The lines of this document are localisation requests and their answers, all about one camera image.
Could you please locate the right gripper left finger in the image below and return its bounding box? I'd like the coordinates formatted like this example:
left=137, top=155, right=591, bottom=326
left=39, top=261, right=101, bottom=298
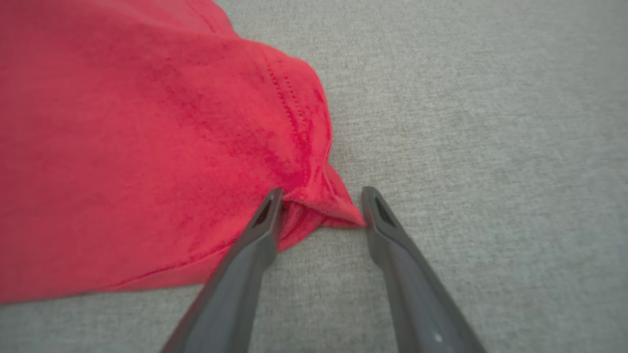
left=161, top=188, right=286, bottom=353

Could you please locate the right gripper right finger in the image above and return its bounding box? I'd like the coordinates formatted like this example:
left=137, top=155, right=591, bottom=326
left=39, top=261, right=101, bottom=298
left=361, top=186, right=487, bottom=353

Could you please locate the red white sports jersey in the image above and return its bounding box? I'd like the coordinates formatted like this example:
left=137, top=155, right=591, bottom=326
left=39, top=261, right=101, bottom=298
left=0, top=0, right=367, bottom=304

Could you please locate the grey fabric sofa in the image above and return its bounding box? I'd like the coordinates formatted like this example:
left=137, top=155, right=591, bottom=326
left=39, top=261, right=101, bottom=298
left=0, top=0, right=628, bottom=353

